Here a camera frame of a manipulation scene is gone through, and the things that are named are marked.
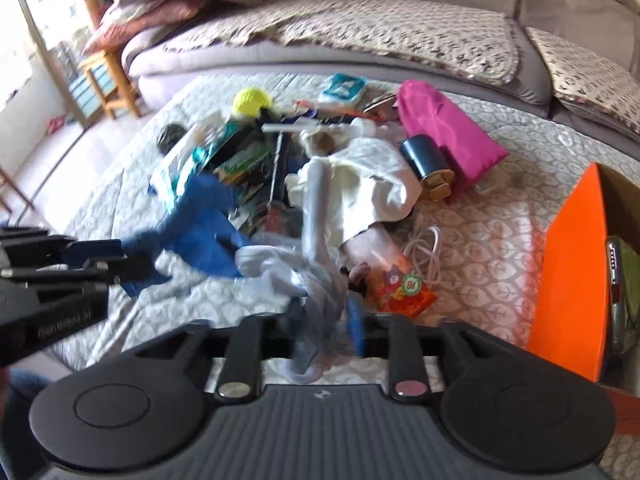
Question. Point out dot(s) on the teal white packet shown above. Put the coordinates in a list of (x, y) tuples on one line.
[(190, 160)]

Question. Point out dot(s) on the clear plastic bag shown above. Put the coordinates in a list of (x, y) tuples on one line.
[(305, 280)]

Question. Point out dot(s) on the black round object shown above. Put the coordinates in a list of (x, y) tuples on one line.
[(167, 137)]

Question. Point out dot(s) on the orange snack packet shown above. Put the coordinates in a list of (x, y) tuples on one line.
[(405, 292)]

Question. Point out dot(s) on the white plastic bag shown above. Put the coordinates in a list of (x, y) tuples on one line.
[(370, 175)]

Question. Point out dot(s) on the pink folded blanket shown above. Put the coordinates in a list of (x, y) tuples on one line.
[(130, 25)]

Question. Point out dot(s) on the white plastic stick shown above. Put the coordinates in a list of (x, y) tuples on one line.
[(300, 127)]

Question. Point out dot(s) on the patterned cushion cover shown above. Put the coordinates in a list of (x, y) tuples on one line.
[(590, 75), (375, 30)]

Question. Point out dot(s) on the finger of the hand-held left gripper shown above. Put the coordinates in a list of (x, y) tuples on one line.
[(95, 251), (120, 267)]

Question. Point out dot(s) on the white plastic tube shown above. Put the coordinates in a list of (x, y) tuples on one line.
[(317, 200)]

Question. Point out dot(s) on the yellow ball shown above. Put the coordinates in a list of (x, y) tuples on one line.
[(250, 100)]

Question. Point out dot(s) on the wooden stool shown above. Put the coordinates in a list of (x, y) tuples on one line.
[(100, 62)]

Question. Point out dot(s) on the dark blue cylinder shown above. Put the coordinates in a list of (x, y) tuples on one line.
[(422, 160)]

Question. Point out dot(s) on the green packet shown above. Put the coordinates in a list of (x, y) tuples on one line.
[(240, 157)]

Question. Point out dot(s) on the orange cardboard box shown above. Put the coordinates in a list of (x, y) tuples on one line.
[(570, 285)]

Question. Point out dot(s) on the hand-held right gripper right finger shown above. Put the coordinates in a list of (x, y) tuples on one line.
[(357, 325)]

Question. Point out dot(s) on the teal tissue pack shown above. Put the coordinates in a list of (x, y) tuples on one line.
[(345, 87)]

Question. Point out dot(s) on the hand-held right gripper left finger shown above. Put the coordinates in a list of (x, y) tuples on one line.
[(275, 335)]

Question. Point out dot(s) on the pink cloth bag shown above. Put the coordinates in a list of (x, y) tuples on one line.
[(445, 125)]

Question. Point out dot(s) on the blue cloth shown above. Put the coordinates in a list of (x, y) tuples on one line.
[(200, 225)]

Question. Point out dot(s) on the quilted leaf-print blanket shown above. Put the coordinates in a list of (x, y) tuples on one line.
[(500, 240)]

